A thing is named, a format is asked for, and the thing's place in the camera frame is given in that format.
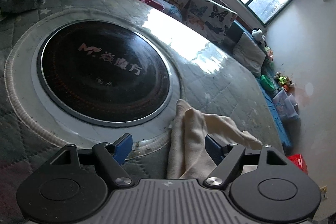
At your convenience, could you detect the cream white shirt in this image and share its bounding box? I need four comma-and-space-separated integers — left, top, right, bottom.
167, 100, 263, 181

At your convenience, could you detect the red plastic stool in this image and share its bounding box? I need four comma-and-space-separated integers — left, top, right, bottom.
288, 154, 308, 174

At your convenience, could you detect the clear plastic storage box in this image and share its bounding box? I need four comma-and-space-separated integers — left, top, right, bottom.
272, 89, 299, 122

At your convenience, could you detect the black round induction cooktop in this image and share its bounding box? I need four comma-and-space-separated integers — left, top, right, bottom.
37, 20, 172, 127

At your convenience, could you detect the green bowl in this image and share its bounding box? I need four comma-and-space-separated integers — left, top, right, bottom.
260, 75, 277, 93

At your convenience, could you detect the colourful plush toy pile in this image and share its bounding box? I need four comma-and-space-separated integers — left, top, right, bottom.
273, 72, 294, 93

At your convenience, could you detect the grey cushion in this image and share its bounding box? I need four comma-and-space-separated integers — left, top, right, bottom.
232, 32, 266, 78

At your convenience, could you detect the black white plush toy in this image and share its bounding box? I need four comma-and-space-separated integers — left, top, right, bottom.
251, 28, 266, 47

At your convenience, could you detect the right butterfly print pillow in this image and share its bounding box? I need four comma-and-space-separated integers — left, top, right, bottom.
185, 0, 238, 44

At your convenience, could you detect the blue sofa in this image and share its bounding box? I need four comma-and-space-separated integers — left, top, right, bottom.
93, 0, 293, 155

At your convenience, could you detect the dark grey crumpled cloth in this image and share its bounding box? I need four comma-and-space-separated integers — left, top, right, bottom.
1, 0, 46, 21

